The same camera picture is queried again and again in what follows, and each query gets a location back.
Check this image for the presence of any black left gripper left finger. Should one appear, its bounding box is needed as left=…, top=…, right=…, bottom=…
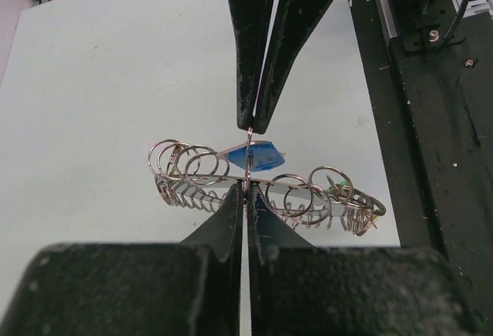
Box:
left=1, top=184, right=243, bottom=335

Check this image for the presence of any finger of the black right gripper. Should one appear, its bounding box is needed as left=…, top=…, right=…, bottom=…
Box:
left=253, top=0, right=334, bottom=134
left=227, top=0, right=273, bottom=130

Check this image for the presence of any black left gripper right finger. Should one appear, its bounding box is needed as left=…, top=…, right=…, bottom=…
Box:
left=247, top=185, right=479, bottom=335

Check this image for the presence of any yellow tag key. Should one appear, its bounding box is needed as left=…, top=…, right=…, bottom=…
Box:
left=371, top=215, right=379, bottom=229

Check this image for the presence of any green tag key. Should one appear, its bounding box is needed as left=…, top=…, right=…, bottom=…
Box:
left=326, top=175, right=354, bottom=203

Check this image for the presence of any steel disc with key rings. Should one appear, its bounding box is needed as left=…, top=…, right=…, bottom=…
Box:
left=147, top=139, right=387, bottom=236

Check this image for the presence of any blue tag key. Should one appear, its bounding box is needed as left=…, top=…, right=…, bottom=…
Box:
left=217, top=127, right=286, bottom=173

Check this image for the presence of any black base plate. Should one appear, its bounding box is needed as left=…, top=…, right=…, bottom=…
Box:
left=350, top=0, right=492, bottom=335

